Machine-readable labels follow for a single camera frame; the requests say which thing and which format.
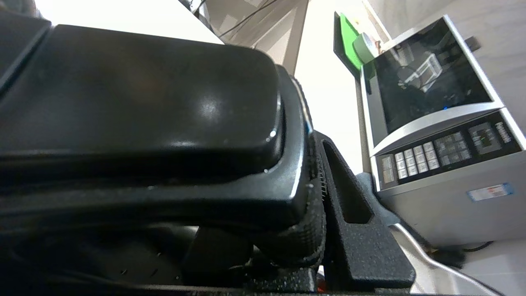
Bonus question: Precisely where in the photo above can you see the black power cord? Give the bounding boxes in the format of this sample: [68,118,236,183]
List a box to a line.
[429,240,494,268]

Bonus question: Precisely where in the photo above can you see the grey green bowl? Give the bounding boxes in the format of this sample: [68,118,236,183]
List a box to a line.
[353,33,385,64]

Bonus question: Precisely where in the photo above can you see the green mat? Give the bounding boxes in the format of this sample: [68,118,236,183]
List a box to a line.
[340,14,366,79]

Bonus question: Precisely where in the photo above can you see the black electric kettle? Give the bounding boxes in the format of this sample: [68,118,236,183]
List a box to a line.
[0,8,327,296]

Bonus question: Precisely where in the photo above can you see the green tray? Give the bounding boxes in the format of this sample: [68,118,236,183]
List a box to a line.
[334,12,372,95]

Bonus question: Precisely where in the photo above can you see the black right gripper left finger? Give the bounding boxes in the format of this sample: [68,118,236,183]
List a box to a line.
[183,227,252,283]

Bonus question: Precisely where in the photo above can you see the silver microwave oven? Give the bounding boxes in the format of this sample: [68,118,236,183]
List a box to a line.
[361,14,526,247]

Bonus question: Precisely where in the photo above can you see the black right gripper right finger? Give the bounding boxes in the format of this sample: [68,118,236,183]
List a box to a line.
[313,131,416,291]

